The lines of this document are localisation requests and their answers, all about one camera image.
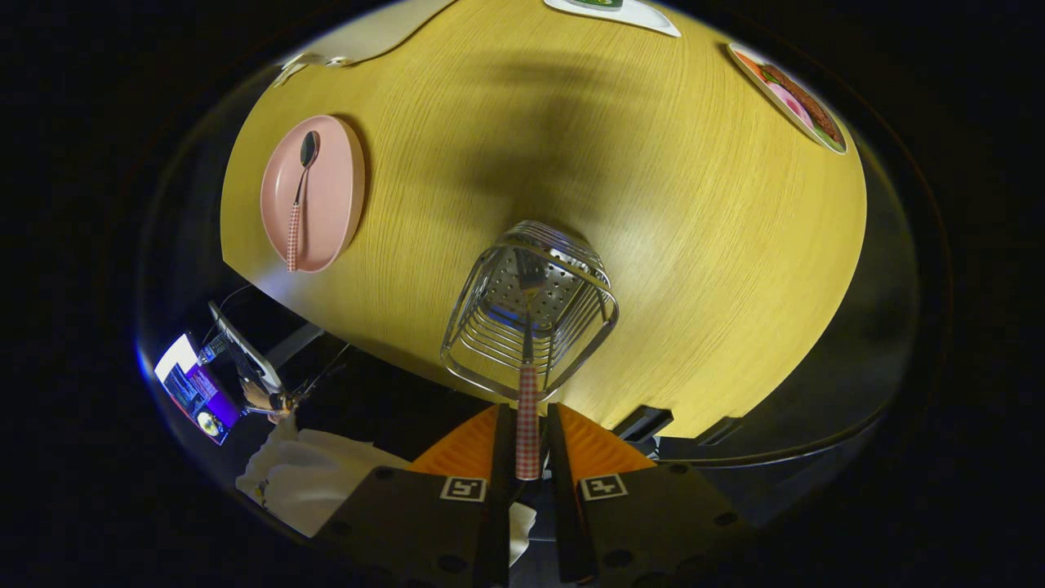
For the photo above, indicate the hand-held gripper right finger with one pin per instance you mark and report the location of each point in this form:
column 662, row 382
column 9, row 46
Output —
column 645, row 531

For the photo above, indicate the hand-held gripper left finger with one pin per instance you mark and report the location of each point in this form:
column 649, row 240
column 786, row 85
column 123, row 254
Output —
column 424, row 531

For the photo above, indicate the black chair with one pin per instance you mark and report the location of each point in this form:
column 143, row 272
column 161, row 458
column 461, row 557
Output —
column 645, row 422

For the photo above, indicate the person's white printed shirt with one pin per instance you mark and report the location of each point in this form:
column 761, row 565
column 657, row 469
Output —
column 318, row 486

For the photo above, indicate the open laptop with lit screen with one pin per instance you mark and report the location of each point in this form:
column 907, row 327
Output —
column 196, row 396

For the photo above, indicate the pink round plate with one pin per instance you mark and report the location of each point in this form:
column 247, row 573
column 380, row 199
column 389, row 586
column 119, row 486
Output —
column 335, row 196

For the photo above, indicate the white plate of food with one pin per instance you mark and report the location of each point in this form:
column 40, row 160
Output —
column 829, row 143

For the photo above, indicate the pink radish slice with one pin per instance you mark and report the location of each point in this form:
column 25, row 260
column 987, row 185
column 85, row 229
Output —
column 790, row 104

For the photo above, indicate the brown meat slice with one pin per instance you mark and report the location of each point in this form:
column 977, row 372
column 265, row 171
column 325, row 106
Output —
column 808, row 106

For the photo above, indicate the orange carrot slice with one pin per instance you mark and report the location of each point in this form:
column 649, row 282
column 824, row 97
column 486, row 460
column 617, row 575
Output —
column 747, row 61

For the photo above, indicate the white coaster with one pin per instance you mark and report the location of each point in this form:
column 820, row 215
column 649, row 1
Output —
column 649, row 18

